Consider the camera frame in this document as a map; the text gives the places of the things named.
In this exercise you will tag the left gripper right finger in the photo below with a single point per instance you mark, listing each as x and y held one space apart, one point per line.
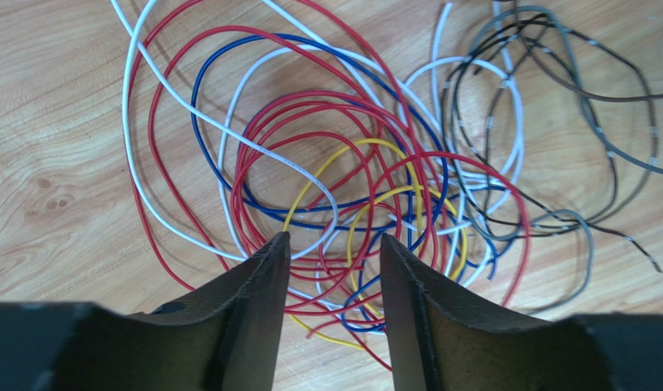
444 337

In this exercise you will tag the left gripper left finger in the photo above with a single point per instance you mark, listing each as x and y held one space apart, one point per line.
223 335

